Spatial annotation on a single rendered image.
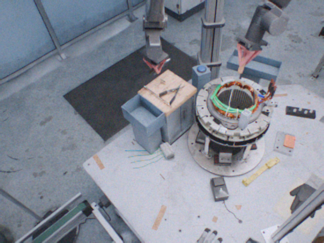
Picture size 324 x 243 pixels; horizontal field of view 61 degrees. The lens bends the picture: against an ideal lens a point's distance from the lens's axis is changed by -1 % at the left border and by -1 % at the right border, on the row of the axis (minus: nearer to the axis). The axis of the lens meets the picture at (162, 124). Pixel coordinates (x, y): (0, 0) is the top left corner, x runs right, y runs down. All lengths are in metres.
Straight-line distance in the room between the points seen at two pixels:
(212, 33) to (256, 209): 0.88
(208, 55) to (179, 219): 0.88
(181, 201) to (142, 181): 0.21
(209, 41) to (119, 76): 1.56
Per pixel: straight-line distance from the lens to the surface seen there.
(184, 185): 1.34
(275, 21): 0.92
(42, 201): 2.39
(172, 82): 1.32
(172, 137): 1.41
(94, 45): 3.40
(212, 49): 1.57
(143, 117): 1.30
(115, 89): 2.80
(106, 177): 1.40
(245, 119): 1.08
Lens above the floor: 2.01
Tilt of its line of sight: 54 degrees down
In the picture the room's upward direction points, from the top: 6 degrees counter-clockwise
